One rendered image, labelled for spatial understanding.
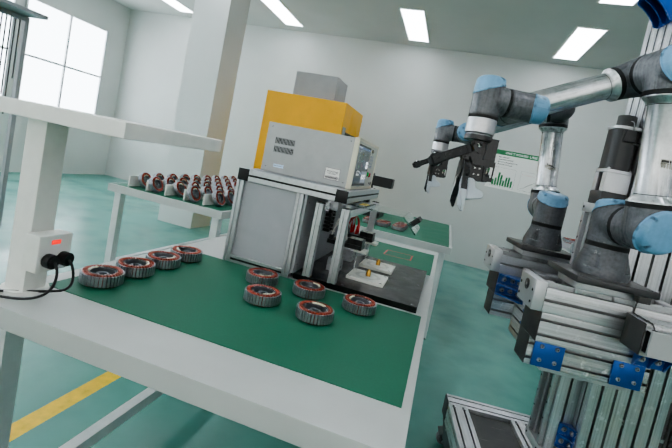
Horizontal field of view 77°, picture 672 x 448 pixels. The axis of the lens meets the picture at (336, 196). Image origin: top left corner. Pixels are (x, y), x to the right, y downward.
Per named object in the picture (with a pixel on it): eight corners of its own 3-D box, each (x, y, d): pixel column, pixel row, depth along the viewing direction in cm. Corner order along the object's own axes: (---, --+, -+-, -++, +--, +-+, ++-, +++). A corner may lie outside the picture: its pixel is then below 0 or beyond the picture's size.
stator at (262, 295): (236, 295, 128) (238, 283, 128) (266, 292, 136) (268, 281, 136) (255, 309, 120) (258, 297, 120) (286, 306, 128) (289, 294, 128)
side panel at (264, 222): (290, 276, 160) (307, 194, 157) (287, 278, 157) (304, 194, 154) (226, 258, 167) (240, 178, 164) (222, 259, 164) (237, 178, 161)
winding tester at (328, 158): (370, 188, 206) (379, 147, 204) (350, 189, 164) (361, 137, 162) (297, 172, 215) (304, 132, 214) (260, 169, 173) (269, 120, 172)
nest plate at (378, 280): (387, 279, 177) (388, 276, 177) (382, 288, 162) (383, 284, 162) (353, 270, 180) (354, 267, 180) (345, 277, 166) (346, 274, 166)
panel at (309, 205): (338, 247, 221) (349, 192, 219) (292, 273, 157) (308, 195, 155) (336, 247, 221) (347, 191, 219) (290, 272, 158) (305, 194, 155)
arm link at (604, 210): (613, 243, 133) (624, 201, 132) (645, 252, 119) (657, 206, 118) (576, 235, 132) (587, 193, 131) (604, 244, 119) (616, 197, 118)
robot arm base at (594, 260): (612, 274, 134) (620, 244, 133) (640, 287, 119) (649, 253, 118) (563, 263, 136) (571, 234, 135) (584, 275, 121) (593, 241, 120)
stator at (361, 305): (379, 311, 141) (381, 300, 141) (368, 320, 131) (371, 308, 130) (348, 300, 145) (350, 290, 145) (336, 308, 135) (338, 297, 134)
